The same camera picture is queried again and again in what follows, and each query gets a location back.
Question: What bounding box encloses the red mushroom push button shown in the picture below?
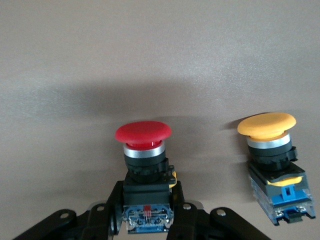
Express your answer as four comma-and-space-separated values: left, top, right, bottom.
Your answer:
114, 120, 179, 235

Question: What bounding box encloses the orange mushroom push button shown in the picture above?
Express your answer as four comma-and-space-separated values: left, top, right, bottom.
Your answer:
236, 112, 317, 227

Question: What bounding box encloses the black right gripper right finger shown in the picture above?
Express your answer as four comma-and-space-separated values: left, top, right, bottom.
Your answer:
166, 181, 272, 240

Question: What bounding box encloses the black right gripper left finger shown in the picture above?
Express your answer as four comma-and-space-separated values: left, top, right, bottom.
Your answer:
13, 181, 125, 240

